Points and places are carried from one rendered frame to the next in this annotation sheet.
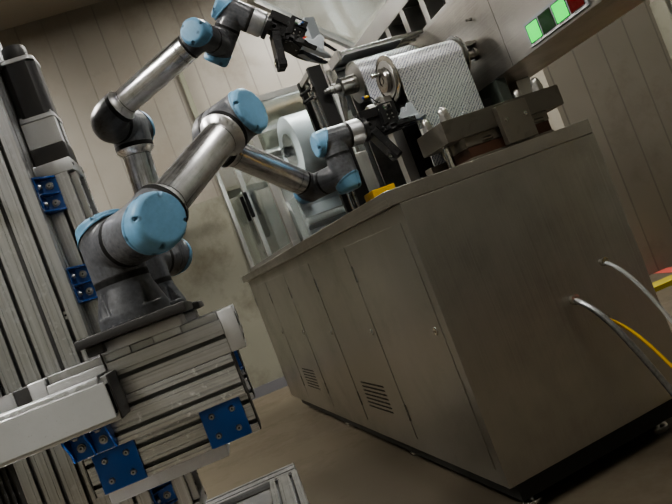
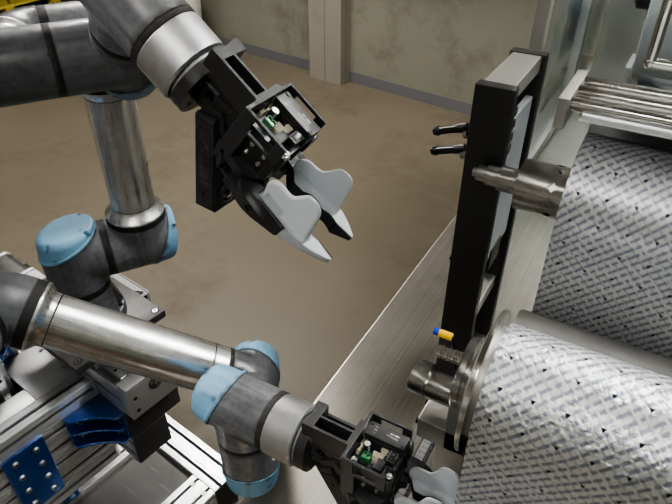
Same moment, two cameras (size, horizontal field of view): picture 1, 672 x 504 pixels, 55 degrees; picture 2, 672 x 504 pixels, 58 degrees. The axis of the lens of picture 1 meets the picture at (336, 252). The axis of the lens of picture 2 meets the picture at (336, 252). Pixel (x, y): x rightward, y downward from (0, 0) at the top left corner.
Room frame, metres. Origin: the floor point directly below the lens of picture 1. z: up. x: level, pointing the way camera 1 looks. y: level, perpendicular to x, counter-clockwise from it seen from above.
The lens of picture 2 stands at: (1.59, -0.54, 1.71)
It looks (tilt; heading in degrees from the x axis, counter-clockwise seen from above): 36 degrees down; 48
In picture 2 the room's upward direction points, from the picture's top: straight up
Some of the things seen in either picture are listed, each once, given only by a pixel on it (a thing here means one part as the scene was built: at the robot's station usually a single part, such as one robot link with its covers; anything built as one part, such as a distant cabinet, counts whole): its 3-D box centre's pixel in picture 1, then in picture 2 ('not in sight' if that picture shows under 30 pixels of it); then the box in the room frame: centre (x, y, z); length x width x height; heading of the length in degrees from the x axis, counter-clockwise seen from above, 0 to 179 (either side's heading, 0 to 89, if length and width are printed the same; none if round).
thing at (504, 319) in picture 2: (387, 79); (483, 379); (1.97, -0.34, 1.25); 0.15 x 0.01 x 0.15; 18
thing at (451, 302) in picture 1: (389, 324); not in sight; (2.89, -0.11, 0.43); 2.52 x 0.64 x 0.86; 18
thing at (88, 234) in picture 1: (111, 246); not in sight; (1.36, 0.44, 0.98); 0.13 x 0.12 x 0.14; 51
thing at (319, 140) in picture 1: (331, 141); (241, 406); (1.84, -0.10, 1.11); 0.11 x 0.08 x 0.09; 108
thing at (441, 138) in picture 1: (489, 121); not in sight; (1.85, -0.55, 1.00); 0.40 x 0.16 x 0.06; 108
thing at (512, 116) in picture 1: (515, 121); not in sight; (1.77, -0.60, 0.96); 0.10 x 0.03 x 0.11; 108
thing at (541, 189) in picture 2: (347, 85); (544, 189); (2.21, -0.25, 1.33); 0.06 x 0.06 x 0.06; 18
